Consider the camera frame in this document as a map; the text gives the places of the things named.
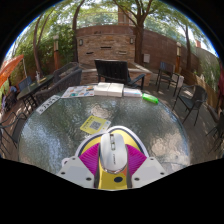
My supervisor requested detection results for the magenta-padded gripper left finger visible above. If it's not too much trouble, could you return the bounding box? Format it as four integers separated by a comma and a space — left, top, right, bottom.
57, 142, 101, 190

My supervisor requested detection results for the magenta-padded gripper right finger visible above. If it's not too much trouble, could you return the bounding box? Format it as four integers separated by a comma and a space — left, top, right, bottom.
124, 142, 167, 189

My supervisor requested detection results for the white computer mouse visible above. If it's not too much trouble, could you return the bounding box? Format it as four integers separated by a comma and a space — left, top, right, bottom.
99, 132, 129, 175

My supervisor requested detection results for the yellow duck-shaped mouse pad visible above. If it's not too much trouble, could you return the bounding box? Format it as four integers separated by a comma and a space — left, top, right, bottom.
74, 125, 150, 191

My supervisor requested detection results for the yellow code card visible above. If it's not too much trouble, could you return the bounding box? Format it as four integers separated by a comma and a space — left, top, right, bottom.
79, 115, 112, 136

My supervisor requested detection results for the green marker pen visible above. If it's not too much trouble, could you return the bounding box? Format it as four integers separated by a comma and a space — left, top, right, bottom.
142, 92, 160, 105

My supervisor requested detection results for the black metal mesh chair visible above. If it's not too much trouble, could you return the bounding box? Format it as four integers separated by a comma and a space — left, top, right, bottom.
0, 111, 28, 158

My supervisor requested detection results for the small white pack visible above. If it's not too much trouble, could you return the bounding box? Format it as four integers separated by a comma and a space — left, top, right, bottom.
123, 87, 143, 98

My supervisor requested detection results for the colourful printed leaflet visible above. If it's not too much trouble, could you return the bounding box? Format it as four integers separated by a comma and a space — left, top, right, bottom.
61, 85, 96, 99

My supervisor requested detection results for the black metal patio chair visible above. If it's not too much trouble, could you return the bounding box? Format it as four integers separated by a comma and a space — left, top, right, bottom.
172, 84, 208, 127
206, 111, 224, 154
155, 61, 183, 98

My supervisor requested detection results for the white flat box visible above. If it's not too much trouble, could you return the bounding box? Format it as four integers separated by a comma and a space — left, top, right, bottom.
93, 82, 111, 97
108, 82, 125, 98

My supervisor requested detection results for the grey wicker chair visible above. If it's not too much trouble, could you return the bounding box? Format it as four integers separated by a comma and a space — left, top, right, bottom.
53, 61, 80, 83
34, 68, 83, 106

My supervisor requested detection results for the dark glass patio table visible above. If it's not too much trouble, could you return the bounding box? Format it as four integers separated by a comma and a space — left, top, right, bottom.
16, 74, 54, 114

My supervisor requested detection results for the blue metal chair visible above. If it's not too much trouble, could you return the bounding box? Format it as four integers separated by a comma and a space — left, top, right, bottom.
18, 76, 33, 92

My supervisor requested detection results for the black slatted bench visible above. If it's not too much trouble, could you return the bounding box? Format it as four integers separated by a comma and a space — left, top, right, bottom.
94, 59, 147, 90

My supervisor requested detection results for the orange patio umbrella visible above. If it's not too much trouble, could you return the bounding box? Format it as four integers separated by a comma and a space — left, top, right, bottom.
0, 54, 25, 88

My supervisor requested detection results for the large branching tree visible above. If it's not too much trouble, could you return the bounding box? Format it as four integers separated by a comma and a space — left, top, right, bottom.
112, 0, 158, 67

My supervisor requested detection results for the forked-trunk tree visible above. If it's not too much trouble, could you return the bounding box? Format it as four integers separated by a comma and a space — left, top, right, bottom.
31, 6, 56, 77

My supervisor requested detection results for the slim-trunk tree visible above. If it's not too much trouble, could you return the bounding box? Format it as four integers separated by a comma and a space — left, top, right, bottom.
71, 0, 87, 63

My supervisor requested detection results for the brick lamp post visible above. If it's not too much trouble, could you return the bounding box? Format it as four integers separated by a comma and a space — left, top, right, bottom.
175, 41, 183, 74
53, 34, 61, 71

